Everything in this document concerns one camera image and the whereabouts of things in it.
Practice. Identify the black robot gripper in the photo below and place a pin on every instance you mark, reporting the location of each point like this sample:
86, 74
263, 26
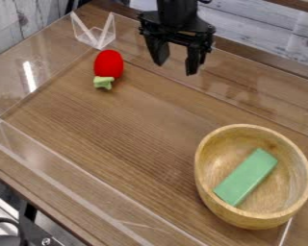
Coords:
174, 23

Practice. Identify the red plush strawberry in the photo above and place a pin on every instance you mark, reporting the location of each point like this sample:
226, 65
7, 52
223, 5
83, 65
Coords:
108, 67

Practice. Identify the clear acrylic table fence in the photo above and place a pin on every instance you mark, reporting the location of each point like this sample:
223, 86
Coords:
102, 158

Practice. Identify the wooden bowl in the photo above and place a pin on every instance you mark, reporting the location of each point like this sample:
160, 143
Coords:
279, 196

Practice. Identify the green rectangular block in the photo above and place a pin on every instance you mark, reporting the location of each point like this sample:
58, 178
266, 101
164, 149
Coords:
243, 180

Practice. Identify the clear acrylic corner bracket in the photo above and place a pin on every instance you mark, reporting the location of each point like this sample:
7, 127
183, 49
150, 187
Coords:
95, 37

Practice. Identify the black table leg bracket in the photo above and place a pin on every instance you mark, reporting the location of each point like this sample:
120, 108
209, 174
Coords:
36, 235

